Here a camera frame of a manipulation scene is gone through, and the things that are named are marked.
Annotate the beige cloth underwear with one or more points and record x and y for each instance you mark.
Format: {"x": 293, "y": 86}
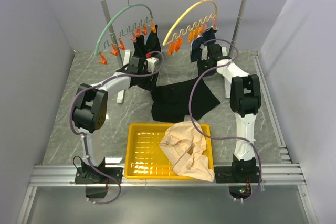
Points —
{"x": 184, "y": 145}

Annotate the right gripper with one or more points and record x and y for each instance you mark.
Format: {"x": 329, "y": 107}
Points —
{"x": 200, "y": 64}

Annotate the black underwear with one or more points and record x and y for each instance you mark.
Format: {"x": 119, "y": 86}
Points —
{"x": 142, "y": 47}
{"x": 170, "y": 102}

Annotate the black hanging underwear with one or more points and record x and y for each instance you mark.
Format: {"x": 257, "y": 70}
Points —
{"x": 142, "y": 47}

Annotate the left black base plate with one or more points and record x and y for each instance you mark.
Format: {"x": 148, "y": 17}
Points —
{"x": 88, "y": 176}

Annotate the metal clothes rack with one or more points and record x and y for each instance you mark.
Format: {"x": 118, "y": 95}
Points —
{"x": 110, "y": 20}

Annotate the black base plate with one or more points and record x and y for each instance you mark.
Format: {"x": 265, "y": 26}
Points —
{"x": 88, "y": 176}
{"x": 227, "y": 175}

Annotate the navy white hanging underwear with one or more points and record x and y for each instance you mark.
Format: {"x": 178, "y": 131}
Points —
{"x": 197, "y": 44}

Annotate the yellow plastic tray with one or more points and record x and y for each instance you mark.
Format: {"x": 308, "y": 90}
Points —
{"x": 145, "y": 159}

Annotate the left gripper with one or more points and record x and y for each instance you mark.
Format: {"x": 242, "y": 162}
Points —
{"x": 145, "y": 70}

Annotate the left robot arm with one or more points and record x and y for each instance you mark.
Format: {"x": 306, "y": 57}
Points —
{"x": 89, "y": 108}

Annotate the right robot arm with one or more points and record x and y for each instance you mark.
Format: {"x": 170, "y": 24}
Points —
{"x": 243, "y": 91}

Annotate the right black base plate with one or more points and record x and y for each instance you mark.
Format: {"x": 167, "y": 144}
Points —
{"x": 227, "y": 175}

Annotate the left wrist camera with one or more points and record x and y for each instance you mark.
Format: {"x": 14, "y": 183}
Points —
{"x": 152, "y": 63}

